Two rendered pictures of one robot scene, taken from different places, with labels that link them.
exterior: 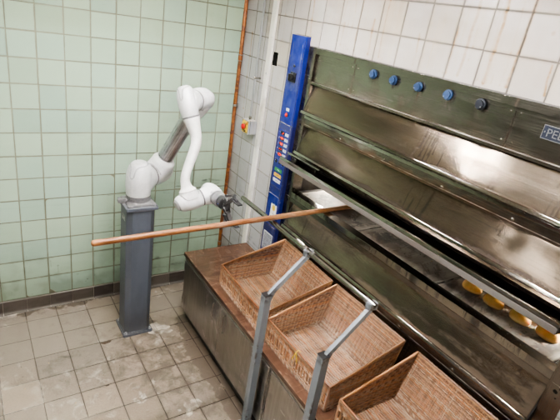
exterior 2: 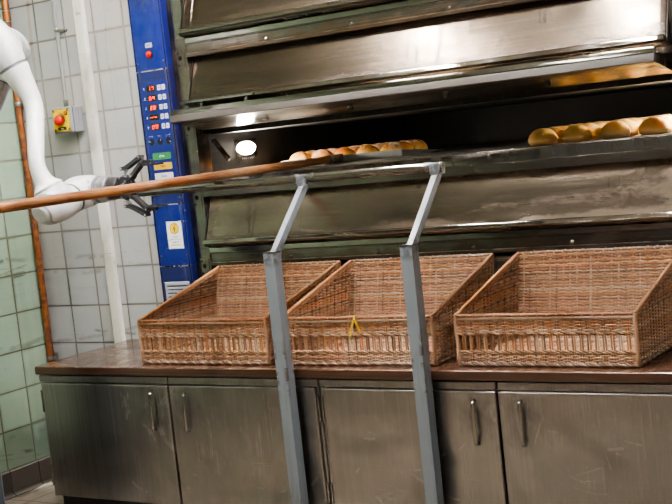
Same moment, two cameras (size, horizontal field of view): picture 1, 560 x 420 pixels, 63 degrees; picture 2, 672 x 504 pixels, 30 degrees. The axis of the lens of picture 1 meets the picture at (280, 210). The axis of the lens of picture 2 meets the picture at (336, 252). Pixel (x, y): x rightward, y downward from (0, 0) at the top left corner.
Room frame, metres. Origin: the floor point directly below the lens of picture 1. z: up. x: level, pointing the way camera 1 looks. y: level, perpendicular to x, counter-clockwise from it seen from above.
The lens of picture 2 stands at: (-1.67, 1.18, 1.27)
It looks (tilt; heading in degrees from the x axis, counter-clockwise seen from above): 5 degrees down; 339
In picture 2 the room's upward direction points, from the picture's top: 6 degrees counter-clockwise
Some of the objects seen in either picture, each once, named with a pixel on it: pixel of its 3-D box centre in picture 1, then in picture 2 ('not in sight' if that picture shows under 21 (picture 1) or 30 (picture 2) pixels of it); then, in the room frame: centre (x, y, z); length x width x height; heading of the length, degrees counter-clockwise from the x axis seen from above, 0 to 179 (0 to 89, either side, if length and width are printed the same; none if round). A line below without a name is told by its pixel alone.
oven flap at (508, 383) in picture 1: (379, 282); (417, 206); (2.15, -0.59, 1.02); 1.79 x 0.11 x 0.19; 36
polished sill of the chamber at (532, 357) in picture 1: (389, 258); (416, 163); (2.17, -0.61, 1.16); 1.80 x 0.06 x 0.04; 36
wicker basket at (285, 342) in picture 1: (331, 340); (389, 308); (1.99, -0.38, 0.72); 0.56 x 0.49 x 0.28; 37
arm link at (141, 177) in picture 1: (139, 177); not in sight; (2.71, 0.92, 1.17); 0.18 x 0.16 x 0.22; 164
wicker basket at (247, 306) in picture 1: (273, 282); (242, 311); (2.46, -0.03, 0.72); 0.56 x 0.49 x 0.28; 35
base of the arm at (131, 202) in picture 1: (135, 197); not in sight; (2.69, 0.93, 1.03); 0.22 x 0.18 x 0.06; 127
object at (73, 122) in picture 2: (248, 126); (67, 119); (3.33, 0.33, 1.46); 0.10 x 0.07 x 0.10; 36
